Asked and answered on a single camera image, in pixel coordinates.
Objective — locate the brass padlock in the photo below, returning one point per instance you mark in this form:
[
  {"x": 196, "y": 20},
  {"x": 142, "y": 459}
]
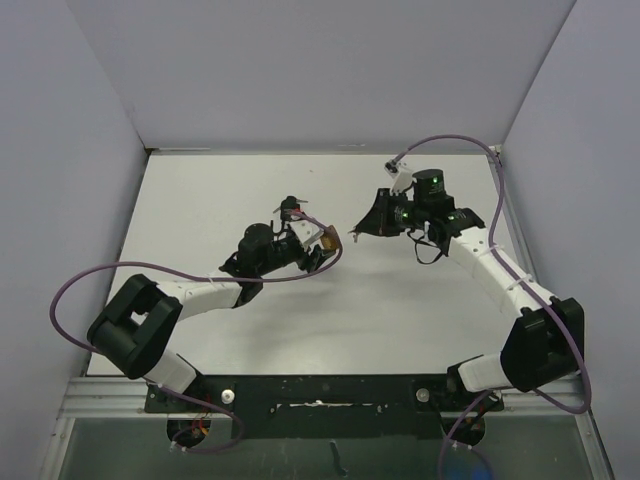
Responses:
[{"x": 330, "y": 240}]

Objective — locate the black padlock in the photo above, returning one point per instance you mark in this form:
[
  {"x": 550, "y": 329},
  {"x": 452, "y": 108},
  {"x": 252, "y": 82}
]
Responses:
[{"x": 288, "y": 205}]

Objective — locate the aluminium frame rail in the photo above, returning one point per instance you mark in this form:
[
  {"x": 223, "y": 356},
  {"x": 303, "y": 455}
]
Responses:
[{"x": 117, "y": 397}]

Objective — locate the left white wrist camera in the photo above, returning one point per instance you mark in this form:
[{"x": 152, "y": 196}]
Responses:
[{"x": 306, "y": 232}]

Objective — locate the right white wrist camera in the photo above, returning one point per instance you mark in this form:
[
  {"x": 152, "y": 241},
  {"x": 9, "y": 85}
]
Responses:
[{"x": 401, "y": 175}]

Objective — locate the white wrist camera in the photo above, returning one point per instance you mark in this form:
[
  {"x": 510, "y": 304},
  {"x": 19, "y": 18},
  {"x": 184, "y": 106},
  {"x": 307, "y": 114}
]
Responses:
[
  {"x": 401, "y": 175},
  {"x": 306, "y": 232}
]

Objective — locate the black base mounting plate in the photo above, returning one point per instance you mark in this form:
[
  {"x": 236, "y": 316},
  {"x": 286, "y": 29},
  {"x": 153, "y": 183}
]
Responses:
[{"x": 323, "y": 406}]

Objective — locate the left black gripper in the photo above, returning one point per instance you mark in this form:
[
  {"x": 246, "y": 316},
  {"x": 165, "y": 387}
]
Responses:
[{"x": 309, "y": 261}]

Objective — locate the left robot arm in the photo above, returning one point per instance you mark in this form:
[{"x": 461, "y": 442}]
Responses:
[{"x": 134, "y": 329}]

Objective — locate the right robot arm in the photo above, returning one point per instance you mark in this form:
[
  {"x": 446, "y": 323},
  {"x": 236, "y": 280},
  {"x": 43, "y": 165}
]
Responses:
[{"x": 547, "y": 333}]

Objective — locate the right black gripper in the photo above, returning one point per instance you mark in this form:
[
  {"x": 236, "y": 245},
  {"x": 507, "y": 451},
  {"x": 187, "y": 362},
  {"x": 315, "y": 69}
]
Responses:
[{"x": 377, "y": 222}]

